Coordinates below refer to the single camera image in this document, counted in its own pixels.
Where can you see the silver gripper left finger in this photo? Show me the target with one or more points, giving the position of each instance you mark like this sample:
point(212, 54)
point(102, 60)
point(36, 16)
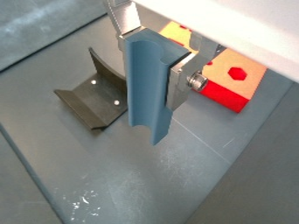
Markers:
point(124, 18)

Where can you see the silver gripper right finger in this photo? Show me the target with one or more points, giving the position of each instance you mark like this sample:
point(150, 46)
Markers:
point(186, 73)

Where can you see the black curved fixture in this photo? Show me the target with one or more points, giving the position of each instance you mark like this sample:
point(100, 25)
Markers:
point(98, 100)

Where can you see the red shape sorter block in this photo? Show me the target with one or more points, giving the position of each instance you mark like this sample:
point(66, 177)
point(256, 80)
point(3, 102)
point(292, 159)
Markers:
point(234, 77)

